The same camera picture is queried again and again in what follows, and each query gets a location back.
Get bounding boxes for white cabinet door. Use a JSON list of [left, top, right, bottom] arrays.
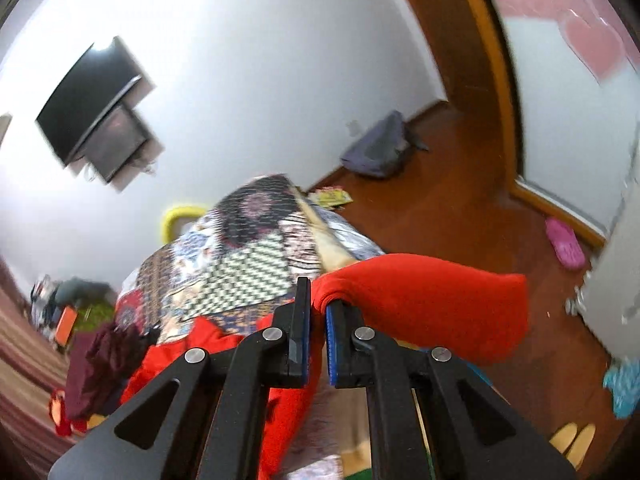
[[582, 180, 640, 356]]

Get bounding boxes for maroon garment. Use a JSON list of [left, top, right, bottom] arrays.
[[65, 322, 161, 421]]

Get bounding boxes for striped curtain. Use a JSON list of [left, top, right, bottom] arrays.
[[0, 255, 86, 461]]

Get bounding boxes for red plush toy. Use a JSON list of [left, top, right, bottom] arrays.
[[48, 390, 88, 436]]

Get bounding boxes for grey bag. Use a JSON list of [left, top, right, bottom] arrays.
[[340, 110, 431, 181]]

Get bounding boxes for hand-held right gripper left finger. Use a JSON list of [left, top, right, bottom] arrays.
[[48, 276, 313, 480]]

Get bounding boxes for yellow slipper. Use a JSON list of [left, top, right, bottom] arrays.
[[567, 424, 597, 471], [549, 422, 578, 456]]

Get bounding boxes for teal cloth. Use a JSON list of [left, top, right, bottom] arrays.
[[602, 360, 640, 421]]

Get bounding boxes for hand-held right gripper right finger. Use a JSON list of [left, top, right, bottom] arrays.
[[325, 300, 581, 480]]

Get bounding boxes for wooden door frame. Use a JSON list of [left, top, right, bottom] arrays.
[[385, 0, 526, 196]]

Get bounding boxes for colourful packet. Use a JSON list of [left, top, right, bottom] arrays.
[[310, 185, 353, 210]]

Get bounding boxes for orange box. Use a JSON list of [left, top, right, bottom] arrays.
[[54, 306, 78, 348]]

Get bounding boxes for beige blanket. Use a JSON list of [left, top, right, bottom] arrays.
[[300, 195, 361, 276]]

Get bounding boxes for dark green cloth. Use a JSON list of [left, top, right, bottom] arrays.
[[52, 277, 113, 311]]

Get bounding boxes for patchwork patterned bedspread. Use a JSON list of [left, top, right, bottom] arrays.
[[115, 174, 386, 351]]

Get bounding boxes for pink heart wall decal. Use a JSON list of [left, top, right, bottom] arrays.
[[492, 0, 631, 81]]

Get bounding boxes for red garment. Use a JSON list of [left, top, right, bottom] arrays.
[[120, 254, 531, 480]]

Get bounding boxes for pink slipper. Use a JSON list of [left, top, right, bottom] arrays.
[[544, 216, 587, 271]]

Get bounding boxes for yellow plastic ring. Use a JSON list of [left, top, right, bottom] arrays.
[[161, 203, 211, 246]]

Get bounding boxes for black wall television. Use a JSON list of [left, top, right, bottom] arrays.
[[35, 36, 151, 171]]

